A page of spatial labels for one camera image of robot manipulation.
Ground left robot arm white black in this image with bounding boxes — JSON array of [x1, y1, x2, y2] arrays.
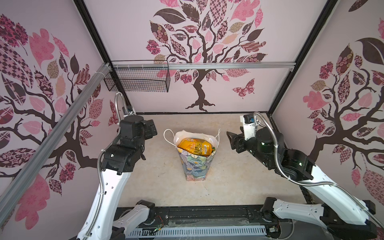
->
[[76, 92, 157, 240]]

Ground aluminium rail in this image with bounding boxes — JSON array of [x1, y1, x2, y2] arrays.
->
[[1, 63, 111, 224], [113, 61, 296, 70]]

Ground aluminium rail back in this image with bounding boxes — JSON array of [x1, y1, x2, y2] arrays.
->
[[113, 61, 296, 70]]

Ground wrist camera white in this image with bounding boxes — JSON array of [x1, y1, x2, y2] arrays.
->
[[123, 106, 136, 117], [240, 114, 260, 141]]

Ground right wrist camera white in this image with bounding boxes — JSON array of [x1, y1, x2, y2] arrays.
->
[[240, 114, 260, 141]]

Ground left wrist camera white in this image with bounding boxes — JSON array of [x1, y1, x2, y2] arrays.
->
[[123, 106, 136, 117]]

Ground black wire basket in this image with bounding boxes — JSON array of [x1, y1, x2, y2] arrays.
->
[[104, 60, 171, 93]]

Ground aluminium rail left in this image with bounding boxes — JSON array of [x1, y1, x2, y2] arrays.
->
[[1, 63, 111, 224]]

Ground black base frame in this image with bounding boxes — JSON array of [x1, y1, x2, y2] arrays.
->
[[115, 205, 335, 240]]

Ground white slotted cable duct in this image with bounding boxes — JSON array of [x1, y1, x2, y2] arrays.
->
[[126, 226, 267, 240]]

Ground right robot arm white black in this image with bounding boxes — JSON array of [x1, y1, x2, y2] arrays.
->
[[227, 112, 384, 240]]

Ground yellow mango snack bag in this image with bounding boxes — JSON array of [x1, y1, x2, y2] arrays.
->
[[178, 138, 216, 157]]

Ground patterned paper gift bag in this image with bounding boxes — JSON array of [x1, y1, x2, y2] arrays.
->
[[163, 129, 221, 181]]

